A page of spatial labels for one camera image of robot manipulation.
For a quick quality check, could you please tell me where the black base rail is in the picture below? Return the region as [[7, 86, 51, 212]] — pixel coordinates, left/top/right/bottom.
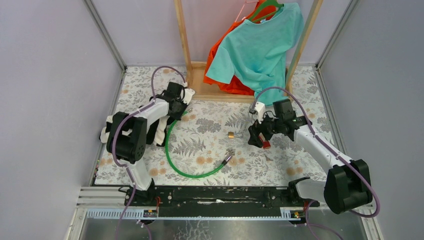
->
[[118, 185, 309, 218]]

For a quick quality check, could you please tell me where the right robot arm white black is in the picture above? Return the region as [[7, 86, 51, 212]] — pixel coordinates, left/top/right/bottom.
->
[[248, 99, 374, 214]]

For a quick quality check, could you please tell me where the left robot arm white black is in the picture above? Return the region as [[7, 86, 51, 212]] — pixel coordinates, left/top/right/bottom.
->
[[103, 82, 196, 206]]

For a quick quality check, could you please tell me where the orange garment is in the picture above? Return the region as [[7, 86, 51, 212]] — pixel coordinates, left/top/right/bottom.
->
[[202, 0, 282, 96]]

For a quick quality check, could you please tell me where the wooden clothes rack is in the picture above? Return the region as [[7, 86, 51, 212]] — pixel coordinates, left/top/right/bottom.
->
[[173, 0, 323, 103]]

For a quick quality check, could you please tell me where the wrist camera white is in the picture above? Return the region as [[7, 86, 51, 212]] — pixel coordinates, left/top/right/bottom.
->
[[249, 101, 266, 124], [181, 87, 196, 105]]

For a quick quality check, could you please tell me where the green hanger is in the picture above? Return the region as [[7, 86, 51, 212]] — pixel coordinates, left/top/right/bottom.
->
[[247, 0, 285, 23]]

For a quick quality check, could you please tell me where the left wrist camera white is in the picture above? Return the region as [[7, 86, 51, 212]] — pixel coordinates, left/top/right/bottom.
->
[[181, 87, 196, 105]]

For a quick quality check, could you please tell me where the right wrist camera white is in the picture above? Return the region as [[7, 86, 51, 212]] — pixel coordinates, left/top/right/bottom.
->
[[249, 101, 266, 124]]

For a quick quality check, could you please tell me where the pink hanger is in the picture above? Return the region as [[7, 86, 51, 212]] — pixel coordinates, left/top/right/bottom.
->
[[234, 0, 259, 22]]

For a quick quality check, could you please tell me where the green cable lock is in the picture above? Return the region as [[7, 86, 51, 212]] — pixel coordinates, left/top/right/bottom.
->
[[164, 106, 235, 180]]

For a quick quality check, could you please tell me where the teal t-shirt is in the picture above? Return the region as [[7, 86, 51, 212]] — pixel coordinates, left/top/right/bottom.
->
[[205, 2, 304, 106]]

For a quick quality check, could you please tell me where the black white striped cloth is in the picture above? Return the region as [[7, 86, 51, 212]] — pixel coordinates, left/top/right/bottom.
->
[[98, 115, 174, 147]]

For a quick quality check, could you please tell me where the red cable lock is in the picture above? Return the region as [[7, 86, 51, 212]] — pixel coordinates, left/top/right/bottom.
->
[[259, 133, 271, 150]]

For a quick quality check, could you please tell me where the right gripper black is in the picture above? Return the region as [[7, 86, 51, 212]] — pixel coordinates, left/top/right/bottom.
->
[[247, 109, 282, 149]]

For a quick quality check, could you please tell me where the brass padlock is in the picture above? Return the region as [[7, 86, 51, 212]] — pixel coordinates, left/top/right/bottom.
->
[[227, 132, 244, 139]]

